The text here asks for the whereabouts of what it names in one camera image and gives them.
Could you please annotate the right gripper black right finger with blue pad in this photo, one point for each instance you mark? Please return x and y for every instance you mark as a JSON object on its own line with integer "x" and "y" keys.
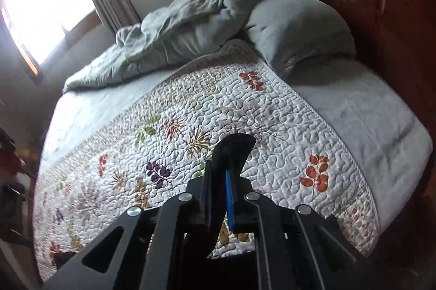
{"x": 240, "y": 213}

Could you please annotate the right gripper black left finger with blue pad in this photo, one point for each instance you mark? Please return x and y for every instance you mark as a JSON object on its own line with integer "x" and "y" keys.
{"x": 209, "y": 208}

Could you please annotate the black pants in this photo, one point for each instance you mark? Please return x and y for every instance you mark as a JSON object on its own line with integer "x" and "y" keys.
{"x": 231, "y": 153}

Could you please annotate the floral quilted bedspread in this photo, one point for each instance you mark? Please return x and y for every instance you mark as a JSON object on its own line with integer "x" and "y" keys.
{"x": 138, "y": 144}

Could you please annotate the grey-green crumpled duvet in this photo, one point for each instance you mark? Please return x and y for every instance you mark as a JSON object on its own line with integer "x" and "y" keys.
{"x": 169, "y": 36}

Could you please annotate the grey pillow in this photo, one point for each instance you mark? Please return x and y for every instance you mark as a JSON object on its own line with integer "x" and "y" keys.
{"x": 288, "y": 32}

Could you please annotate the wooden coat rack with clothes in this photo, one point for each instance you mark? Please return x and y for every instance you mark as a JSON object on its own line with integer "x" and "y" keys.
{"x": 12, "y": 194}

